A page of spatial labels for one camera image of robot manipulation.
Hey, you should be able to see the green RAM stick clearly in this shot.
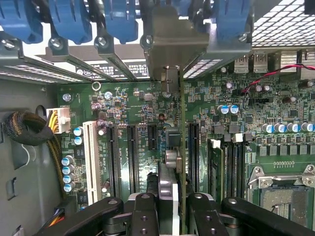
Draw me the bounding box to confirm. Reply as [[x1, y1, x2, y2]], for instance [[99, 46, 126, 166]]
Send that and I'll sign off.
[[207, 138, 225, 206]]

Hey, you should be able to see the long black expansion slot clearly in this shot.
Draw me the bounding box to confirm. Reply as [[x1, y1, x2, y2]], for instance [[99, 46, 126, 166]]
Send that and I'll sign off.
[[188, 122, 201, 193], [105, 124, 122, 199], [126, 124, 140, 195]]

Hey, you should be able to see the RAM slot with white clips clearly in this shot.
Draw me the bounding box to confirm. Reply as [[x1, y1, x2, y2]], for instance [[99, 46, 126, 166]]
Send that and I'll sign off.
[[232, 133, 243, 199]]

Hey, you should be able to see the white PCI expansion slot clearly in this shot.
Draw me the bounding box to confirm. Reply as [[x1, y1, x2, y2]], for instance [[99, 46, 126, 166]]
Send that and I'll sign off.
[[82, 120, 103, 206]]

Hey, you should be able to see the short black expansion slot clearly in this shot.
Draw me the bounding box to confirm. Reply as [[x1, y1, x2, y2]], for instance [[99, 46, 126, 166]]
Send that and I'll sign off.
[[147, 122, 158, 151]]

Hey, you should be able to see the CPU socket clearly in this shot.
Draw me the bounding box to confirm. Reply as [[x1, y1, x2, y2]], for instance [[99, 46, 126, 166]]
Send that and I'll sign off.
[[247, 164, 315, 229]]

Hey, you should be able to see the green motherboard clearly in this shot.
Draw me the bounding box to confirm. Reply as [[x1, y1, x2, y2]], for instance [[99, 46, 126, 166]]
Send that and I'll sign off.
[[57, 60, 315, 236]]

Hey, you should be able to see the white power connector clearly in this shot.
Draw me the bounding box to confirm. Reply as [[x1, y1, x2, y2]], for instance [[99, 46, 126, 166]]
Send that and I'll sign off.
[[46, 107, 71, 135]]

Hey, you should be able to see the open grey PC case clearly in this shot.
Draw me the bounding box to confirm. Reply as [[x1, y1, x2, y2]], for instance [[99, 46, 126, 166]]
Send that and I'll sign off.
[[0, 0, 315, 236]]

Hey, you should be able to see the silver USB port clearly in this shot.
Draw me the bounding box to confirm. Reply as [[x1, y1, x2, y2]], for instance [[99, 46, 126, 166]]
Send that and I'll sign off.
[[233, 53, 249, 74], [253, 53, 269, 73]]

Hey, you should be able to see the metal slot cover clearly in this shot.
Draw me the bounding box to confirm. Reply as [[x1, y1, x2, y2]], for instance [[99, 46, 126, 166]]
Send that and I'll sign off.
[[183, 33, 253, 79], [0, 33, 84, 84], [94, 35, 138, 82], [48, 36, 116, 82]]

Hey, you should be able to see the blue slot retention clip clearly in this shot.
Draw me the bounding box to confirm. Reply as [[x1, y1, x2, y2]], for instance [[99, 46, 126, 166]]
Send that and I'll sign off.
[[211, 0, 254, 43], [48, 0, 94, 45], [102, 0, 140, 45], [0, 0, 44, 45]]

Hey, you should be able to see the coloured wire bundle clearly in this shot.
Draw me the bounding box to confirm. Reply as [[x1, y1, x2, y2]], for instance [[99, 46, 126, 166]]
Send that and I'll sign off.
[[46, 207, 66, 228]]

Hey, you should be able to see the black braided cable bundle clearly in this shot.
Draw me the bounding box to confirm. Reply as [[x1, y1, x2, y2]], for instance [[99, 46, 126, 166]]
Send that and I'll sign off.
[[1, 110, 67, 200]]

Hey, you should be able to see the red and black wire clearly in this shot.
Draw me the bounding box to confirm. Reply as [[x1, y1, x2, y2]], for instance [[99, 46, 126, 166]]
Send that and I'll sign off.
[[240, 63, 315, 110]]

